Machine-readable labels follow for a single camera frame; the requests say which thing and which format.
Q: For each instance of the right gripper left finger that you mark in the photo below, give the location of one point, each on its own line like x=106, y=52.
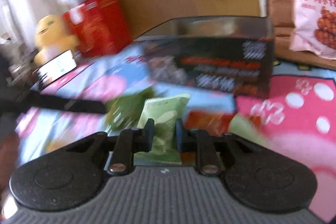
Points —
x=126, y=144

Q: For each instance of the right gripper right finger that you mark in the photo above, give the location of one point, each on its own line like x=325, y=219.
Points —
x=201, y=144

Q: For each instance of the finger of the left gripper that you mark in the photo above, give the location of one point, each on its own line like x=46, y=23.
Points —
x=20, y=101

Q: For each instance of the bright green snack packet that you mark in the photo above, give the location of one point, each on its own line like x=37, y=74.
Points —
x=125, y=111

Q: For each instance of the pale green snack packet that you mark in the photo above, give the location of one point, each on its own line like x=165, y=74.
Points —
x=164, y=111

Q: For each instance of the red orange snack packet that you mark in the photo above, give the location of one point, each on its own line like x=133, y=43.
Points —
x=214, y=123

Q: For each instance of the smartphone with lit screen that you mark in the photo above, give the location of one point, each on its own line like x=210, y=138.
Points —
x=56, y=68

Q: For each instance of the yellow plush chick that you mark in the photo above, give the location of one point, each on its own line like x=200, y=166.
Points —
x=52, y=39

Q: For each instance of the Peppa Pig bed sheet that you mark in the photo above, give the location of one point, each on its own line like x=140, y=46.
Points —
x=298, y=121

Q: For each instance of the black sheep print box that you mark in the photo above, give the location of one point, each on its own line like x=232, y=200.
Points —
x=231, y=54

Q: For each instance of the red gift bag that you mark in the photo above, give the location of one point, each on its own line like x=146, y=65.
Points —
x=100, y=26

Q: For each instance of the brown cushioned chair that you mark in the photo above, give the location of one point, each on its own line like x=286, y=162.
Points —
x=281, y=14

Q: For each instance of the pink twisted snack bag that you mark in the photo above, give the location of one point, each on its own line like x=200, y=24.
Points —
x=314, y=27

